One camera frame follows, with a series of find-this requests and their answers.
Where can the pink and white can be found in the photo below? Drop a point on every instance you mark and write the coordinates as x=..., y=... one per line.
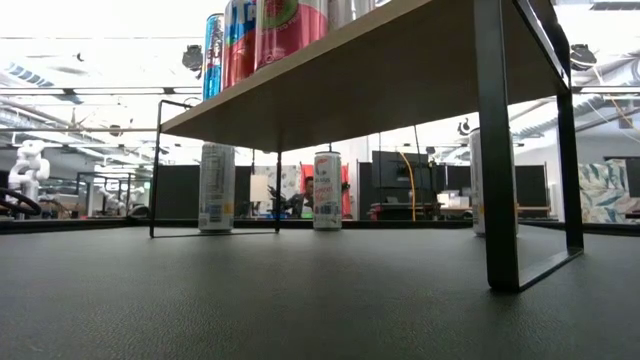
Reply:
x=290, y=30
x=345, y=10

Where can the tall silver can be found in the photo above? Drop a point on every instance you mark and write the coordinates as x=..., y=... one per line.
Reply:
x=474, y=200

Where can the red soda can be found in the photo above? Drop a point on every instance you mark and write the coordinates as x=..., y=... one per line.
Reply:
x=239, y=45

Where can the silver blue slim can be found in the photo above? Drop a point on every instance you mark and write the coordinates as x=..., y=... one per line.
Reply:
x=214, y=55

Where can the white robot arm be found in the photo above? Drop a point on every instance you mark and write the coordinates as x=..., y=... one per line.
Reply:
x=30, y=165

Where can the white Celsius can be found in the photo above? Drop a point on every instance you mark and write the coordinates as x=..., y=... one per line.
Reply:
x=327, y=200

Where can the person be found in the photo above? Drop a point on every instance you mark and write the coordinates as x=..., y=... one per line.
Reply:
x=305, y=200

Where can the red banner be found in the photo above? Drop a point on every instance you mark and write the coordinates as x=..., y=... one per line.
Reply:
x=346, y=195

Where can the leaf patterned panel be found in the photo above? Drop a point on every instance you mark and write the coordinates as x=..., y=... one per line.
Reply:
x=289, y=175
x=600, y=195

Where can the small white board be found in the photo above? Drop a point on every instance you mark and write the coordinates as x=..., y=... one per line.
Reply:
x=258, y=187

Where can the black equipment cabinet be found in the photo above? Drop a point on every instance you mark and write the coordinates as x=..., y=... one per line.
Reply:
x=395, y=172

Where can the silver can with dark top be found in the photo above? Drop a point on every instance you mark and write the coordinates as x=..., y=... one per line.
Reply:
x=216, y=190

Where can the white boxes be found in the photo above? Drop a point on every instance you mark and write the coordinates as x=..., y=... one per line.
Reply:
x=452, y=200

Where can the black partition panel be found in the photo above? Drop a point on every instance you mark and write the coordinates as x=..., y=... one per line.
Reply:
x=175, y=190

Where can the black ceiling hook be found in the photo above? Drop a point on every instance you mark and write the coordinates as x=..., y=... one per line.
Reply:
x=464, y=127

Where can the black overhead fixture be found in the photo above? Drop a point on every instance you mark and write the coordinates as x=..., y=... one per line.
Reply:
x=192, y=57
x=582, y=56

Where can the white distant robot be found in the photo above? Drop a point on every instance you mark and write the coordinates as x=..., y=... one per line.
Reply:
x=112, y=197

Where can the black monitor screen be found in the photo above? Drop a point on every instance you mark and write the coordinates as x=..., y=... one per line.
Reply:
x=531, y=185

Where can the black curved tube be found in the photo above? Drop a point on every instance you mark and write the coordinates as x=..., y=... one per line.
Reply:
x=20, y=200

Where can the wooden shelf with black frame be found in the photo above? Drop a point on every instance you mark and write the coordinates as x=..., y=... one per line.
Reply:
x=400, y=75

